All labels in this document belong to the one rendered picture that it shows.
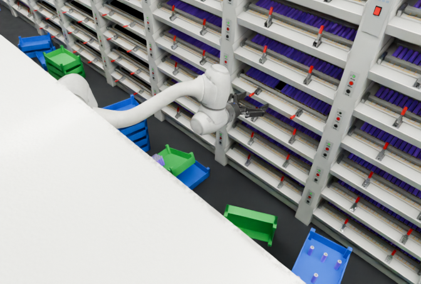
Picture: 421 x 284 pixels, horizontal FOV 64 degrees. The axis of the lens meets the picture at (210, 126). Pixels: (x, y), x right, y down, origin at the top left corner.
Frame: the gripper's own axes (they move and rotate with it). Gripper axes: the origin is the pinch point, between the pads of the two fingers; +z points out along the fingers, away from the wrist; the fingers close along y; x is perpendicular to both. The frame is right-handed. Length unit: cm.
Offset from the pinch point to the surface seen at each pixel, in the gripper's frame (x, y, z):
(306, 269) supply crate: -58, 57, -13
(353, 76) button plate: 25.8, 35.0, 12.8
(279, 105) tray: -7.7, 2.7, 22.4
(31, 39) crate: -75, -289, 14
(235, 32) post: 21.7, -30.3, 14.4
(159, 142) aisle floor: -84, -83, 19
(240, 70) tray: -1.9, -29.3, 26.4
